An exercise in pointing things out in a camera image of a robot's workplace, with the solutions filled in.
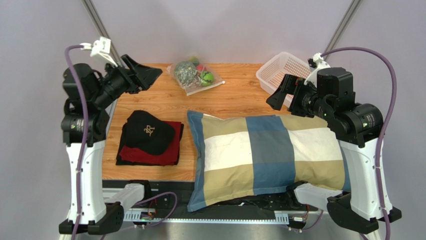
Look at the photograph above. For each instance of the red fake tomato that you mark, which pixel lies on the red fake tomato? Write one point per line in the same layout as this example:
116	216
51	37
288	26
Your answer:
201	68

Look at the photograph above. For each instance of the vertical aluminium post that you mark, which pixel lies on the vertical aluminium post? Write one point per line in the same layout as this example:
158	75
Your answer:
344	23
99	25

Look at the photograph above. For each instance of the bright green fake watermelon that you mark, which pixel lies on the bright green fake watermelon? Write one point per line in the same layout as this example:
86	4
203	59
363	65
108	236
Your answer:
206	78

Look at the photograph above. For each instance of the clear zip top bag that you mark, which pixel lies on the clear zip top bag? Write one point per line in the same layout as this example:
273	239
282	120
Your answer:
197	87

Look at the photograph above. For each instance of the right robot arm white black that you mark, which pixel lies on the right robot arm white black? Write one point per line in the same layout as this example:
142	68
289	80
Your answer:
357	129

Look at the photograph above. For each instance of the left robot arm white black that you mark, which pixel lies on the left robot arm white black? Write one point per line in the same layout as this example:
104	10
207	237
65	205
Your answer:
84	128

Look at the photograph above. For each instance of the black baseball cap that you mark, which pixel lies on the black baseball cap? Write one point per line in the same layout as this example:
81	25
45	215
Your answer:
146	132

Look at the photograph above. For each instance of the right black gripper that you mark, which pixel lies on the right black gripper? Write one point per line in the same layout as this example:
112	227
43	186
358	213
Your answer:
292	96

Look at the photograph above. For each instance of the plaid pillow blue beige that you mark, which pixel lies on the plaid pillow blue beige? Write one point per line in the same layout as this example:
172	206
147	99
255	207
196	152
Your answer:
267	152

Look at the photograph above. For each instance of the white plastic basket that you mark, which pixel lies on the white plastic basket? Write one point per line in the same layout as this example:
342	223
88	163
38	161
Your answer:
271	74

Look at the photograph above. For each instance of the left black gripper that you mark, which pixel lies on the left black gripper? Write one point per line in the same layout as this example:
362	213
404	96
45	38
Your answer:
144	76

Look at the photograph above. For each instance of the left vertical aluminium post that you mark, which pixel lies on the left vertical aluminium post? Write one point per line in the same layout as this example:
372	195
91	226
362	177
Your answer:
99	25

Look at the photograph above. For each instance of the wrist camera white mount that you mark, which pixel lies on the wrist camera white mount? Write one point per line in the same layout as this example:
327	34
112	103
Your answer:
315	63
100	50

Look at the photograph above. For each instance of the dark green fake melon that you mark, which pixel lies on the dark green fake melon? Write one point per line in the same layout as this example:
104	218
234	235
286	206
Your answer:
185	73

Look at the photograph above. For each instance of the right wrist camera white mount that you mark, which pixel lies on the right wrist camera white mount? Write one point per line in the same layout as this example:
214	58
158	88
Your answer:
315	63

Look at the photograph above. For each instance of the aluminium frame rail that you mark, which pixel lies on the aluminium frame rail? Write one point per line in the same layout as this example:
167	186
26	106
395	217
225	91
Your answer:
137	216

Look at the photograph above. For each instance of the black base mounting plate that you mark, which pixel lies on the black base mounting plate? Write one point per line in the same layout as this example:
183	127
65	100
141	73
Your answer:
196	200

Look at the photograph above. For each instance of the right vertical aluminium post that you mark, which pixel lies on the right vertical aluminium post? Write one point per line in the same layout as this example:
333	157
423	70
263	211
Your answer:
344	23

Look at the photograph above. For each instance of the small green fake vegetable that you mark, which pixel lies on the small green fake vegetable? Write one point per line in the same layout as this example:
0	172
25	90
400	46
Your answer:
194	60

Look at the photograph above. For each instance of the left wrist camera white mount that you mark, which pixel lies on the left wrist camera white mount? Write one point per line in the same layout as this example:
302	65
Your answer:
100	50

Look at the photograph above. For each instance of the folded red black cloth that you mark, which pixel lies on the folded red black cloth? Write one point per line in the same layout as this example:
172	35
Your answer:
137	157

